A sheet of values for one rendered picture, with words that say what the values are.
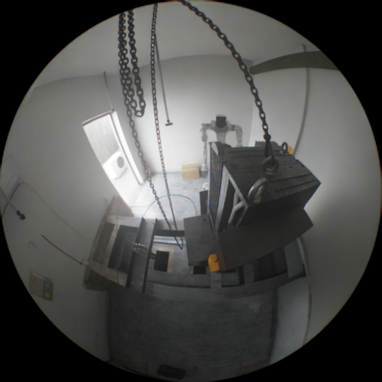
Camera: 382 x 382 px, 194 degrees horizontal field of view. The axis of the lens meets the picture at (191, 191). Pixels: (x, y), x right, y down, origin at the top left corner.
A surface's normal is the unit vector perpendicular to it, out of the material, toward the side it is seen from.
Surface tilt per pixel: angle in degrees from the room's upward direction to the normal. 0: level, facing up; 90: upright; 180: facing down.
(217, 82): 90
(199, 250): 0
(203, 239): 0
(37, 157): 90
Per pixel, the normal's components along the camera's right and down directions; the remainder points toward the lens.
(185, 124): -0.05, 0.73
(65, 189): 0.99, -0.03
